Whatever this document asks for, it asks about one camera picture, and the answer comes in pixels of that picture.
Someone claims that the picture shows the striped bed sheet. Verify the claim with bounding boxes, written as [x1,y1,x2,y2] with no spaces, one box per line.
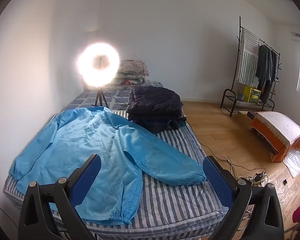
[4,110,230,240]

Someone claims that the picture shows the stack of floral quilts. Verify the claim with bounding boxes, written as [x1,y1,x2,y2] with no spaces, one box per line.
[114,59,150,87]

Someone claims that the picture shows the light blue work coat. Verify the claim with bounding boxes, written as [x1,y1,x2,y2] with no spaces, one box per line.
[9,106,207,225]

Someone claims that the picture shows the black tripod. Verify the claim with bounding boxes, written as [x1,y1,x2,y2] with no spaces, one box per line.
[92,87,110,108]

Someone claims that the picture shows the pile of dark folded clothes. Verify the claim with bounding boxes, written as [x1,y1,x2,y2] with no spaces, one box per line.
[126,86,187,134]

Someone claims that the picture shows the black clothes rack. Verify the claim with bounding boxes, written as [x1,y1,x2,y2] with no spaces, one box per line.
[220,16,283,117]

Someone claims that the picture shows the ring light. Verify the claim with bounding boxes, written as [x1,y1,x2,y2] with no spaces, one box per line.
[76,42,121,89]

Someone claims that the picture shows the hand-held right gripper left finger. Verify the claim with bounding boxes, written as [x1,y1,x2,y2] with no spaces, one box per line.
[18,154,102,240]

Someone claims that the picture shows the striped hanging cloth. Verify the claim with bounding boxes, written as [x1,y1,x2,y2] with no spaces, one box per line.
[237,27,260,87]

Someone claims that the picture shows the yellow crate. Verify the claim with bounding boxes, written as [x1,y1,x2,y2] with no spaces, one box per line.
[243,85,262,103]

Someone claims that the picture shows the white floor cable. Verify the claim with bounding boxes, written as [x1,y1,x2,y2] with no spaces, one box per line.
[210,152,265,180]

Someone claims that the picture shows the orange box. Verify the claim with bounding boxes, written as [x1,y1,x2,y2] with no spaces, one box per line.
[249,111,300,162]

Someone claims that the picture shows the brown cardboard box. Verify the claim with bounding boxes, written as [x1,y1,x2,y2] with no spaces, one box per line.
[239,110,258,120]

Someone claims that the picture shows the white power strip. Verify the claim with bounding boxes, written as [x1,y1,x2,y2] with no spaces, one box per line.
[245,172,268,183]

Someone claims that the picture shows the dark hanging clothes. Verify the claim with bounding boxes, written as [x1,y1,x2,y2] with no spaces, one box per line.
[255,44,279,104]

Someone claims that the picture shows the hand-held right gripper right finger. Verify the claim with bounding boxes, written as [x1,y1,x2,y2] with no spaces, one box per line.
[202,156,285,240]

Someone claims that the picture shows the silver bubble wrap sheet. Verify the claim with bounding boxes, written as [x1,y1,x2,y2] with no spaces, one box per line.
[282,147,300,178]

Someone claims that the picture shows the white lace cover cloth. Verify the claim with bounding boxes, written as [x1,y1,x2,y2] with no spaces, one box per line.
[255,111,300,147]

